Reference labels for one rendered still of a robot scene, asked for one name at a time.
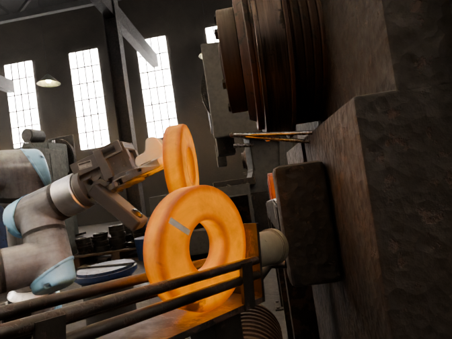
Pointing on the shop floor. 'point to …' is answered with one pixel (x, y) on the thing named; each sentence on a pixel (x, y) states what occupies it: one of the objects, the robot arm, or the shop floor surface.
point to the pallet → (107, 245)
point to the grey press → (222, 138)
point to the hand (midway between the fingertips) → (180, 155)
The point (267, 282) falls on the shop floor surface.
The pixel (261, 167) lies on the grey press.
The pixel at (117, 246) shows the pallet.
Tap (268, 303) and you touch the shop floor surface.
